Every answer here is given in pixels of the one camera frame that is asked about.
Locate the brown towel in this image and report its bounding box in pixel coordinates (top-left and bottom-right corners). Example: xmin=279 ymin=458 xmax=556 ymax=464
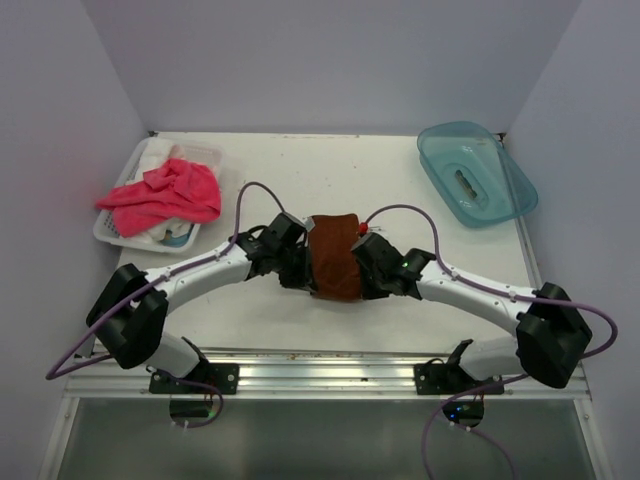
xmin=309 ymin=213 xmax=362 ymax=302

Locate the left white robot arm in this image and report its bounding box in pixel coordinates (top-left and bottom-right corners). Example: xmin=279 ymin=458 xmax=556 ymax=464
xmin=86 ymin=213 xmax=307 ymax=393

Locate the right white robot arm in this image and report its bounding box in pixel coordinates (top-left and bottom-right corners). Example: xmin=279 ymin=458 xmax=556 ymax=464
xmin=351 ymin=233 xmax=593 ymax=393

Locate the pink towel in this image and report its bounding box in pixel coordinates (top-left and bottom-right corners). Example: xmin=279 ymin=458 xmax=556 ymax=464
xmin=96 ymin=158 xmax=222 ymax=237

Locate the blue transparent plastic tub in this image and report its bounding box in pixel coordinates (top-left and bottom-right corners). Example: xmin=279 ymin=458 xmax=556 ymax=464
xmin=417 ymin=121 xmax=538 ymax=229

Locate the white plastic basket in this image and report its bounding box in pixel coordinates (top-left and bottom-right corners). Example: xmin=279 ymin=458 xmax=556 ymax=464
xmin=93 ymin=137 xmax=225 ymax=254

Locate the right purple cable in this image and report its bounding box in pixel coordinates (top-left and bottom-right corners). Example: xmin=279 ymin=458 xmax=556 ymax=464
xmin=364 ymin=204 xmax=619 ymax=480

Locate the purple cable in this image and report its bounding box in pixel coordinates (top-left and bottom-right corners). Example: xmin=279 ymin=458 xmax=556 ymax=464
xmin=45 ymin=181 xmax=286 ymax=429
xmin=364 ymin=204 xmax=619 ymax=480

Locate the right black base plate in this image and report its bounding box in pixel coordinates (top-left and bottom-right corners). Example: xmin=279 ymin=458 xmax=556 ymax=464
xmin=413 ymin=358 xmax=504 ymax=395

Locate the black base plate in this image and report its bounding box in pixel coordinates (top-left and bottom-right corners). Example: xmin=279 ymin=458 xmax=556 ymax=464
xmin=413 ymin=358 xmax=504 ymax=395
xmin=149 ymin=363 xmax=240 ymax=395

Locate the aluminium mounting rail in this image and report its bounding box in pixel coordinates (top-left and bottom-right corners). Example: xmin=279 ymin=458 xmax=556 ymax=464
xmin=64 ymin=349 xmax=586 ymax=401

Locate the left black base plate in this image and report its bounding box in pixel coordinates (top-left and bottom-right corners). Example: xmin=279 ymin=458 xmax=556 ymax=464
xmin=149 ymin=363 xmax=240 ymax=395

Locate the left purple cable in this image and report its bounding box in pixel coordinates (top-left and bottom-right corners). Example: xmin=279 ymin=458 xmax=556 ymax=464
xmin=45 ymin=181 xmax=286 ymax=429

